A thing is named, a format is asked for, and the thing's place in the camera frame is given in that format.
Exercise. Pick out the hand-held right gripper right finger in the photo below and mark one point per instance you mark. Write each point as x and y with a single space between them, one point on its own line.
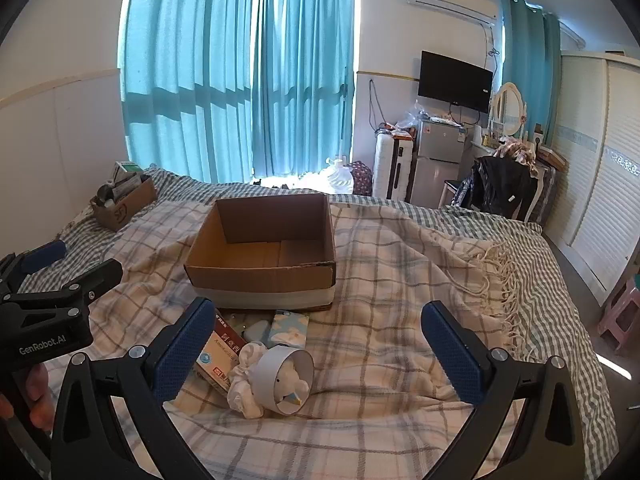
450 350

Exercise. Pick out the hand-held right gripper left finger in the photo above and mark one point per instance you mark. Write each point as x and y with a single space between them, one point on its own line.
187 350

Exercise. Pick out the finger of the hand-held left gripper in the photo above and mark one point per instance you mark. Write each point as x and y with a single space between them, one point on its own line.
45 254
95 277

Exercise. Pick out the red and white medicine box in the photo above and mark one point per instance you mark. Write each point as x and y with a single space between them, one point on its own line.
220 355

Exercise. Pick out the large cardboard box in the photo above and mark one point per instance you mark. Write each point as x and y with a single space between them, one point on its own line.
260 280

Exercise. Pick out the blue cloud-print tissue pack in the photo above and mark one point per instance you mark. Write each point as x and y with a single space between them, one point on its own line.
290 330

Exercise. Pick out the person's left hand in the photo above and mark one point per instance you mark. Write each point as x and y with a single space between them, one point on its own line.
40 392

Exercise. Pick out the small cardboard box with clutter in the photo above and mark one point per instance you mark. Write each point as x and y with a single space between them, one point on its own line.
125 207

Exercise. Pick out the green and white carton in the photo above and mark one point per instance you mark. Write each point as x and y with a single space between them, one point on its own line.
127 170

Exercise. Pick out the white chair with dark seat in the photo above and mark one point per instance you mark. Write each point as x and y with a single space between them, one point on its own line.
450 185

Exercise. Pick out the black jacket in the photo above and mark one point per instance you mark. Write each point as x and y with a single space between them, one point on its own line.
500 185

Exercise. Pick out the pink plastic stool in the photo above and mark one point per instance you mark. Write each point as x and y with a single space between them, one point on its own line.
620 320

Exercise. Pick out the silver small fridge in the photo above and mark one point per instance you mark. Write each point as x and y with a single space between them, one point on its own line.
435 170

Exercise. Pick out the white suitcase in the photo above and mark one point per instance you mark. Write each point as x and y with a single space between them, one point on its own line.
390 170

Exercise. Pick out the dark floral bag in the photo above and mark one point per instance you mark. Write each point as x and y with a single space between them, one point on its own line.
362 177

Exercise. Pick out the clear water jug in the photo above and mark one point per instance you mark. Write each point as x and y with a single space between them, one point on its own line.
340 180

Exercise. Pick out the floral cloth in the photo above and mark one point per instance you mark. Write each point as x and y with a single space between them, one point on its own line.
517 150

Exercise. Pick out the brown flat box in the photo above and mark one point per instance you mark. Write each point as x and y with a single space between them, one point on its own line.
552 158

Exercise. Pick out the wide teal curtain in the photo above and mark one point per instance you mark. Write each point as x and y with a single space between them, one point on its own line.
185 60

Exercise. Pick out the clear plastic bag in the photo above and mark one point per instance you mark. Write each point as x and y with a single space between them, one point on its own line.
412 117

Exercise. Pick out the white louvred wardrobe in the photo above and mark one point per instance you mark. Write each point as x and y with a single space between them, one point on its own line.
590 160

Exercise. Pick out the white oval mirror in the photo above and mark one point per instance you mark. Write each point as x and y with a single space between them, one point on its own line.
510 107

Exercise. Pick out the narrow teal curtain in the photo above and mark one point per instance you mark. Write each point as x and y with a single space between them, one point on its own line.
300 70

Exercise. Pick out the teal curtain with eyelets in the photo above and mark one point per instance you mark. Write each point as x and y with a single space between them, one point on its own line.
530 50

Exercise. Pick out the black wall television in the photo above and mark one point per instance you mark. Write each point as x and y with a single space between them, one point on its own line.
455 82

